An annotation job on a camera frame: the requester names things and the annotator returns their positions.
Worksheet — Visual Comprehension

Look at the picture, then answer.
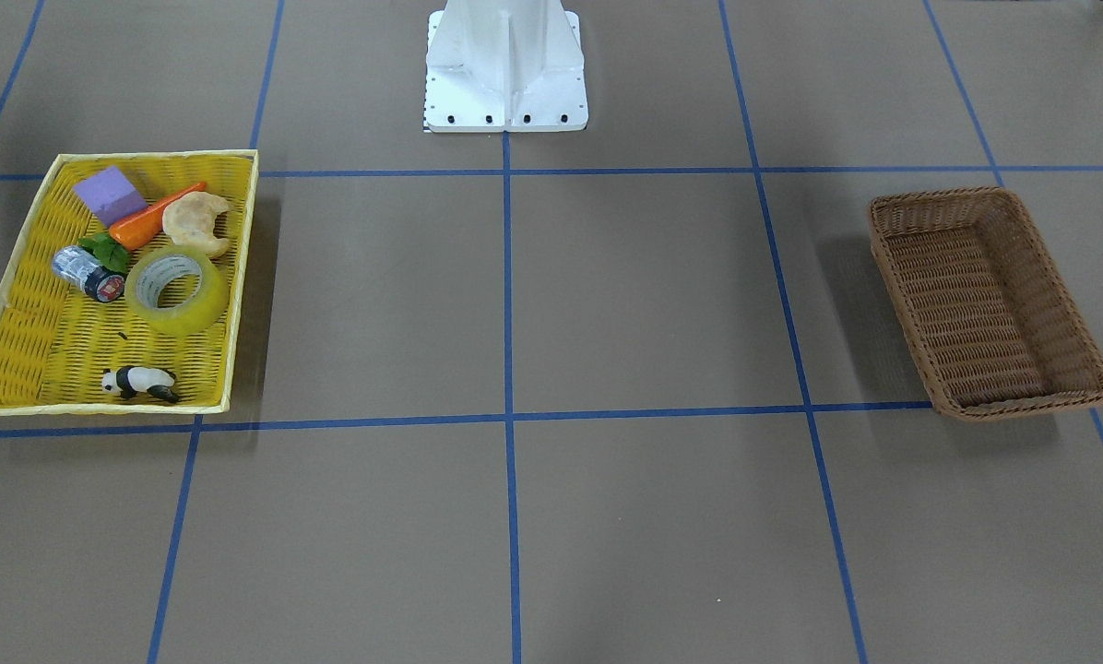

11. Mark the yellow tape roll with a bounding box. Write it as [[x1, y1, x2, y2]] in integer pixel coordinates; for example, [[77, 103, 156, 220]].
[[125, 245, 231, 338]]

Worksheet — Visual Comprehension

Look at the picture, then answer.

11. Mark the toy croissant bread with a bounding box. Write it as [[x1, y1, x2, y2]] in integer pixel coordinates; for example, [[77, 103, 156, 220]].
[[162, 192, 231, 259]]

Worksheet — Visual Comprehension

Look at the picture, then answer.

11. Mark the brown wicker basket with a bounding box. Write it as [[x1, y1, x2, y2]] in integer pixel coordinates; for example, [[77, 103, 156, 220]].
[[869, 186, 1103, 421]]

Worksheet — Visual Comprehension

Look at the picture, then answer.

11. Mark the toy panda figure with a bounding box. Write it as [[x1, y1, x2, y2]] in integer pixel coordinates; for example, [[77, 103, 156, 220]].
[[101, 365, 182, 404]]

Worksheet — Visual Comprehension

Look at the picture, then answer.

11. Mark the orange toy carrot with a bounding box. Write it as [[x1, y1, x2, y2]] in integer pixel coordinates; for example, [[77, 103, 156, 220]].
[[77, 182, 207, 275]]

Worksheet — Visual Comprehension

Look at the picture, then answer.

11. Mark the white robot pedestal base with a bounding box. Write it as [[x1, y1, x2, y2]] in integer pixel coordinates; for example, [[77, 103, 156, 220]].
[[422, 1, 589, 133]]

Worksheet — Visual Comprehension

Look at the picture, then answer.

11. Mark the purple foam block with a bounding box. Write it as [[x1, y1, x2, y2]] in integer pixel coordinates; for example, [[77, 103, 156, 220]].
[[72, 165, 149, 231]]

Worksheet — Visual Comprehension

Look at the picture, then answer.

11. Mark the yellow woven basket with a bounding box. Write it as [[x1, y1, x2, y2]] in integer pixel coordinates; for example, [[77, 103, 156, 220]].
[[0, 148, 260, 416]]

